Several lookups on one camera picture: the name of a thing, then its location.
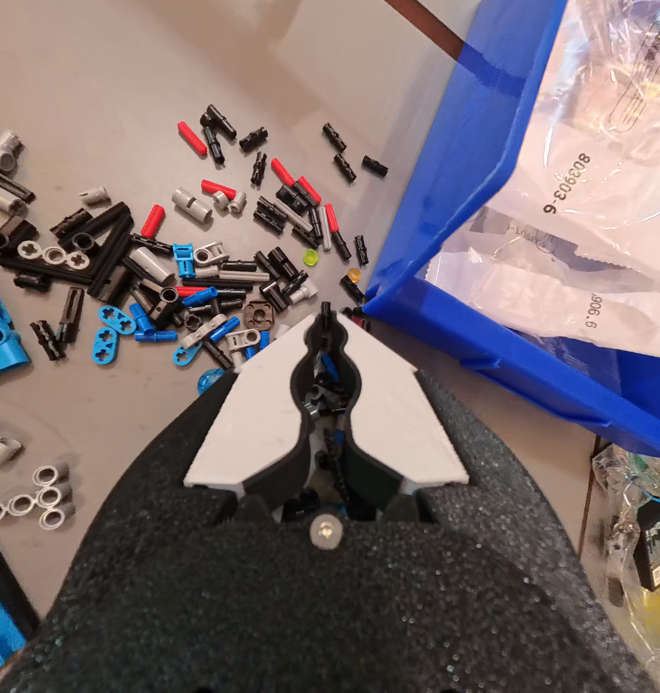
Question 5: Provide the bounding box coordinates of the clear bag with parts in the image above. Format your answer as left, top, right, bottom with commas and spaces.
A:
592, 441, 660, 596

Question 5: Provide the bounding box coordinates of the blue storage bin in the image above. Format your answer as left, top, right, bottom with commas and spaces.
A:
362, 0, 660, 461

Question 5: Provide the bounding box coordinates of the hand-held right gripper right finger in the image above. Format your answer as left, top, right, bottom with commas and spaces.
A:
335, 311, 470, 511

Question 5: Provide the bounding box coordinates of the yellow round object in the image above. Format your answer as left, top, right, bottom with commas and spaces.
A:
625, 587, 660, 669

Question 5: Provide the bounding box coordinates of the clear plastic bag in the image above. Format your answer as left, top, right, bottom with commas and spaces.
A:
487, 0, 660, 261
416, 233, 660, 361

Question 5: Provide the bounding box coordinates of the grey desk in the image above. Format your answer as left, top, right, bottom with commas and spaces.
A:
0, 0, 660, 693

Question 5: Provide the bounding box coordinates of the pile of toy brick parts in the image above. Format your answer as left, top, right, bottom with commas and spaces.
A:
0, 103, 390, 658

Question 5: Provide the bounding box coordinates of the black small box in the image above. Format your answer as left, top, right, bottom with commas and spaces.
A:
633, 498, 660, 592

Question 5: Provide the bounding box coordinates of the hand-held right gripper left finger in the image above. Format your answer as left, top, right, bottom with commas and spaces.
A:
183, 314, 317, 510

